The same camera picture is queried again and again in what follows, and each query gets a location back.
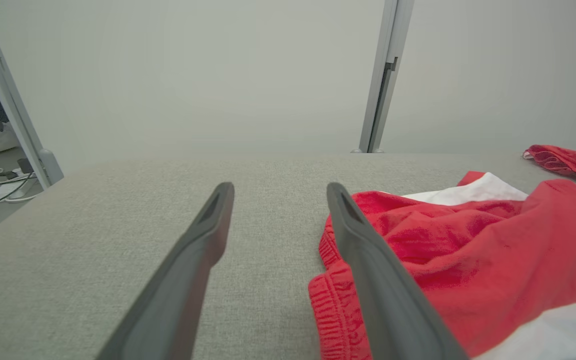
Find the white power strip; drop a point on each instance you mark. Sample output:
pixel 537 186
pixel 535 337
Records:
pixel 10 190

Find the grey fabric sofa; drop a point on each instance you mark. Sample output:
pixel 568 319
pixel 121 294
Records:
pixel 118 225

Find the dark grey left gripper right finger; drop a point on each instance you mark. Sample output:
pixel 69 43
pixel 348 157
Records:
pixel 388 300

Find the black power adapter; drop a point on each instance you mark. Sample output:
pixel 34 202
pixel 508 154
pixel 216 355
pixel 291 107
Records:
pixel 24 165

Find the red shorts with white stripes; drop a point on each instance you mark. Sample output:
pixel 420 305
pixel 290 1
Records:
pixel 493 250

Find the grey metal partition post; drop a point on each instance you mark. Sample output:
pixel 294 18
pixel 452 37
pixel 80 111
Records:
pixel 13 110
pixel 385 75

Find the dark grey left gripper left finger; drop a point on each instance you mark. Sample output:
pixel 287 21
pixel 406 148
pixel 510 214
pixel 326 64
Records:
pixel 183 290

